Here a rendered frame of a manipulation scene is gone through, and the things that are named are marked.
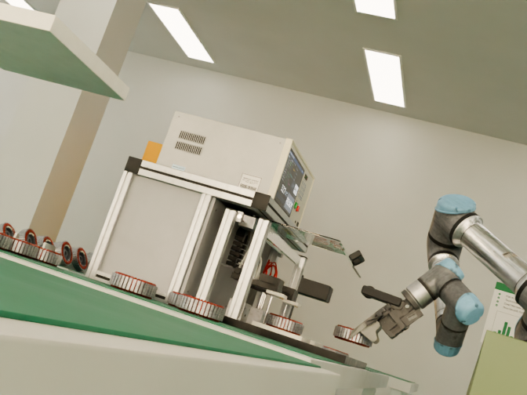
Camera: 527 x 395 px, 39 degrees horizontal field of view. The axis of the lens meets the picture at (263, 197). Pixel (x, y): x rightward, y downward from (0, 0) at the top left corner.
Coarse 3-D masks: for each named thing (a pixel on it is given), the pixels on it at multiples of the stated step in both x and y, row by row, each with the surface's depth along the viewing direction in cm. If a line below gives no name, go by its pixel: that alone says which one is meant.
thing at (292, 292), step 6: (252, 288) 245; (258, 288) 242; (282, 288) 241; (288, 288) 240; (264, 294) 244; (288, 294) 240; (294, 294) 241; (264, 300) 246; (282, 300) 240; (288, 300) 240; (294, 300) 243; (258, 306) 241
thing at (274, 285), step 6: (234, 276) 220; (264, 276) 218; (270, 276) 218; (252, 282) 218; (258, 282) 218; (264, 282) 217; (270, 282) 217; (276, 282) 217; (282, 282) 221; (264, 288) 220; (270, 288) 216; (276, 288) 216; (270, 294) 220; (276, 294) 216; (282, 294) 216
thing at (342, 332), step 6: (336, 330) 208; (342, 330) 206; (348, 330) 205; (336, 336) 208; (342, 336) 206; (348, 336) 204; (354, 336) 204; (360, 336) 205; (354, 342) 205; (360, 342) 204; (366, 342) 205; (372, 342) 207
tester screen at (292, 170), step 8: (288, 160) 222; (288, 168) 225; (296, 168) 235; (288, 176) 227; (296, 176) 237; (280, 184) 221; (288, 184) 230; (296, 184) 240; (280, 192) 224; (288, 192) 232
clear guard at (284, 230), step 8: (256, 216) 214; (272, 224) 217; (280, 224) 212; (280, 232) 228; (288, 232) 222; (296, 232) 216; (304, 232) 211; (296, 240) 233; (304, 240) 227; (312, 240) 221; (320, 240) 216; (328, 240) 211; (336, 240) 208; (328, 248) 229; (336, 248) 222; (344, 248) 211; (352, 264) 205
